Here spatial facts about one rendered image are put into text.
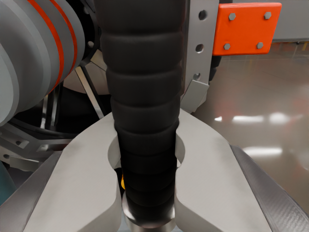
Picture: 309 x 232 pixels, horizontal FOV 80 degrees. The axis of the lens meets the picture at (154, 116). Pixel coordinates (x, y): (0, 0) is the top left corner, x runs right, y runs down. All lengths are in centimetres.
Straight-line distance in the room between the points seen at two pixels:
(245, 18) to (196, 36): 7
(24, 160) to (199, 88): 38
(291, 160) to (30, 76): 146
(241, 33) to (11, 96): 29
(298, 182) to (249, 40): 114
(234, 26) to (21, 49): 26
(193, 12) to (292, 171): 125
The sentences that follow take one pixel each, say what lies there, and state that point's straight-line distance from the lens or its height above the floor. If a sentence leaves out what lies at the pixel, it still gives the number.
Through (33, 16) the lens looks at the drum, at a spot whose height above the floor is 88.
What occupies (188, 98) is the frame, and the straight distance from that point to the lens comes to 33.
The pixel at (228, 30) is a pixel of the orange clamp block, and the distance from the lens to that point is 32.
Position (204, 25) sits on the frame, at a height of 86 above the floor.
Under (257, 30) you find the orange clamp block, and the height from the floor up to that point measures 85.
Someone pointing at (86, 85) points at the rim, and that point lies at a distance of 45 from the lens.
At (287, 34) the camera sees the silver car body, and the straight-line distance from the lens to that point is 93.
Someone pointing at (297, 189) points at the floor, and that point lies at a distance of 134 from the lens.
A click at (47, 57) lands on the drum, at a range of 23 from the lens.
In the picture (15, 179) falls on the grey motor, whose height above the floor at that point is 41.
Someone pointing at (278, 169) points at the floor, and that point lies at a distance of 141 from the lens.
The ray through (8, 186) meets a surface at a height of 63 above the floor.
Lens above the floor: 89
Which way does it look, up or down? 32 degrees down
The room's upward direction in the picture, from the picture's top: 2 degrees counter-clockwise
